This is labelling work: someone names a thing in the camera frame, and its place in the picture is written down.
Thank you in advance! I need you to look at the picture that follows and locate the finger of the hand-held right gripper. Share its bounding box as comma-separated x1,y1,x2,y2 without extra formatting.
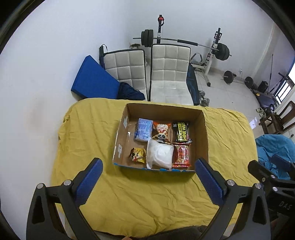
248,159,275,185
271,154,292,173

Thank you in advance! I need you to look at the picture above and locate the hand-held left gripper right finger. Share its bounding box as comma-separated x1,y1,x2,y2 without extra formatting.
195,158,271,240

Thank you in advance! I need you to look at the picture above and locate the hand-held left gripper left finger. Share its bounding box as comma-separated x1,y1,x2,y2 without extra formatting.
26,158,104,240

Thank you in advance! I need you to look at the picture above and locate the red snack packet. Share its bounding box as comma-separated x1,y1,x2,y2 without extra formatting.
172,143,192,168

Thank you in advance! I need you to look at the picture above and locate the cardboard box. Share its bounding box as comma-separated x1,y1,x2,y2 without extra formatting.
112,103,209,173

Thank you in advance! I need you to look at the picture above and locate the small yellow black snack packet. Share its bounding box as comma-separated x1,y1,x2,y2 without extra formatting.
129,147,147,164

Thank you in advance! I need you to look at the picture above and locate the black yellow wipes packet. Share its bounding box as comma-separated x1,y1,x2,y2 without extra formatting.
172,121,193,144

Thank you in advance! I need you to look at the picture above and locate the white soft plastic packet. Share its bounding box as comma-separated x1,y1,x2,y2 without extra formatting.
146,138,174,170

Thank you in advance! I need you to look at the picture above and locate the orange panda snack packet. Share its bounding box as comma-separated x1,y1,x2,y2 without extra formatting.
152,121,172,144

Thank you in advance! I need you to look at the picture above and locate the light blue tissue packet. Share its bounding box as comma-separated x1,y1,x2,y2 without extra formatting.
134,118,154,142

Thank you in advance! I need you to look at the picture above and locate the light blue blanket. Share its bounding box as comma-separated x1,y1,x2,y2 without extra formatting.
255,134,295,180

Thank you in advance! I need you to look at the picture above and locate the yellow tablecloth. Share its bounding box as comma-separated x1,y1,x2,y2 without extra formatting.
50,97,258,233

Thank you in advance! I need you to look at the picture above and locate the dark wooden chair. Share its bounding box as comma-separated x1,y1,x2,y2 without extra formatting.
259,100,295,134

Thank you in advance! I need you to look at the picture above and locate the person's dark grey clothing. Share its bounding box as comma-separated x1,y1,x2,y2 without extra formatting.
129,226,208,240

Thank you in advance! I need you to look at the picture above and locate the black exercise bench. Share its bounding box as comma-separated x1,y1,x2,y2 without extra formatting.
252,90,279,108

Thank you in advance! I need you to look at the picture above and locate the window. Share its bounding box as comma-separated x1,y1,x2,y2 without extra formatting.
277,58,295,104

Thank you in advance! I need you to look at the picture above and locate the black speaker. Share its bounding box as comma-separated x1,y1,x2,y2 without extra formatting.
257,81,269,93

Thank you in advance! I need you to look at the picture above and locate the black exercise stand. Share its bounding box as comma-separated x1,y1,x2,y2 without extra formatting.
268,53,293,93

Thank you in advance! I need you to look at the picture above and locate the black blue bench pad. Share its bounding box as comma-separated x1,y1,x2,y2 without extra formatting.
187,63,200,106

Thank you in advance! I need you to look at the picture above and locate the dark blue quilted cloth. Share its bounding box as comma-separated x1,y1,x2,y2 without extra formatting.
116,82,145,101

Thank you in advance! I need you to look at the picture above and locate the short barbell with black plates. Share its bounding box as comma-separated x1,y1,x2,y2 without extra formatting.
223,70,254,89

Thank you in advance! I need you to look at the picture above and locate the blue foam mat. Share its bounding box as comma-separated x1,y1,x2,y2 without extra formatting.
71,55,120,101

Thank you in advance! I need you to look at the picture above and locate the white quilted chair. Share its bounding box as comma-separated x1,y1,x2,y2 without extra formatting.
103,48,148,101
149,44,193,105

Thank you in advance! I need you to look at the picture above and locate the white weight bench rack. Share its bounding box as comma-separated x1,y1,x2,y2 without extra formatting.
190,28,223,87

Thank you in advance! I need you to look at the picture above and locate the long barbell with black plates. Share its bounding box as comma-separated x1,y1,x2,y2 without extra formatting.
133,29,232,61

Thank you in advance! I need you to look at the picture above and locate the black upright with red knob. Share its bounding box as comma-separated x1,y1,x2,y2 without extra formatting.
157,14,165,44

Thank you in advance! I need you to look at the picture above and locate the black strapped pole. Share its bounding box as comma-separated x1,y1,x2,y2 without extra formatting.
99,44,109,70

